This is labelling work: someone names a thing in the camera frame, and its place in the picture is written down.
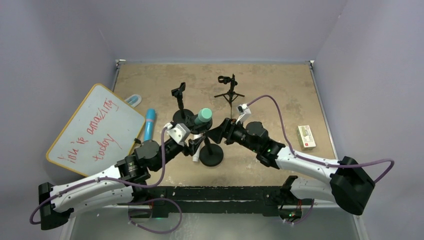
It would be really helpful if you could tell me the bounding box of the black round-base stand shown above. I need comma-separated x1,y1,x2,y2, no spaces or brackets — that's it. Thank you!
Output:
171,82,194,124
185,114,224,167

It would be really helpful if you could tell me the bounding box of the yellow-framed whiteboard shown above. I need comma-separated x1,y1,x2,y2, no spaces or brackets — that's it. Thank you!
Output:
46,83,145,177

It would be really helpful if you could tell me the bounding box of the black tripod mic stand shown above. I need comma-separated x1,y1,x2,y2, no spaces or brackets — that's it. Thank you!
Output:
214,74,245,118

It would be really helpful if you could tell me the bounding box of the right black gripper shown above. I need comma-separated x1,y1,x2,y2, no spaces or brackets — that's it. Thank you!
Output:
205,118,259,153

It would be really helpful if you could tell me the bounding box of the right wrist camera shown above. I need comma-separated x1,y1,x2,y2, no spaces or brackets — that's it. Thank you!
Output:
235,103,252,124

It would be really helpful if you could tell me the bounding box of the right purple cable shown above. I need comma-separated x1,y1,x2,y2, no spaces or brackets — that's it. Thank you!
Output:
246,94,396,184

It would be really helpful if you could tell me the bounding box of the white microphone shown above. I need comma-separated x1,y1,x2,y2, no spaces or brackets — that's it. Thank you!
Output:
192,133,203,163

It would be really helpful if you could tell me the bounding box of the blue microphone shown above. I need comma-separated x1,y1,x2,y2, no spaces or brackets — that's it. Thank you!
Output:
143,108,156,142

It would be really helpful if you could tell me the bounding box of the small white green box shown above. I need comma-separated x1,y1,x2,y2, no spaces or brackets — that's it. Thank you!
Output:
297,125,317,150

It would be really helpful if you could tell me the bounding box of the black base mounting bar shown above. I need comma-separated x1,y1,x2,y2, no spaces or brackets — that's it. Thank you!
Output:
129,175,313,219

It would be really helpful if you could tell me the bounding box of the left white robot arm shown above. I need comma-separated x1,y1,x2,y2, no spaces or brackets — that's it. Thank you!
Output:
29,136,205,231

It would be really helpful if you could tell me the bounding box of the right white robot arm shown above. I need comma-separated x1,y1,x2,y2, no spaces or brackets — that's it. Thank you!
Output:
206,118,375,216

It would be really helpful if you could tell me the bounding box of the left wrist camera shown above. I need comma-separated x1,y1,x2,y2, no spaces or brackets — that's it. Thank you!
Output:
164,122,191,146

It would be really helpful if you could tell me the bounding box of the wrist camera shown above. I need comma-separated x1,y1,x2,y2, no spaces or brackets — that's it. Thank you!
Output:
235,103,252,124
164,122,191,146

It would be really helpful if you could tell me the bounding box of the green microphone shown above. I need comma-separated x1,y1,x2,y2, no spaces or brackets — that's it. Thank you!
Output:
194,108,213,125

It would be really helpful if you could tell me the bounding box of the whiteboard eraser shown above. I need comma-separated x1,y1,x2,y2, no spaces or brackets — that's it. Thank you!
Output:
125,94,142,108

